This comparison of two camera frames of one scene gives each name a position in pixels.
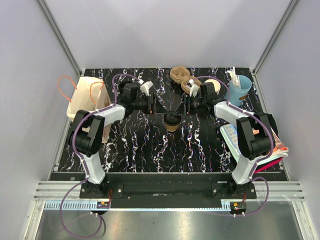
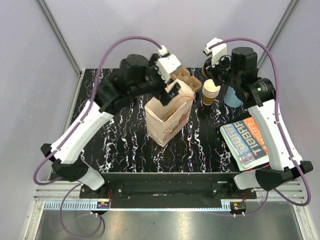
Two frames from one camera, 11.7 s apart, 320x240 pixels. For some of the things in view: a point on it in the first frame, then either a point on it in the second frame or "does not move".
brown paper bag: x=90 y=94 -> x=165 y=122
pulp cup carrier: x=181 y=74 does not move
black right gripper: x=185 y=108 -> x=211 y=70
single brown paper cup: x=171 y=128 -> x=202 y=71
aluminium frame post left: x=44 y=7 does not move
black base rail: x=202 y=187 does not move
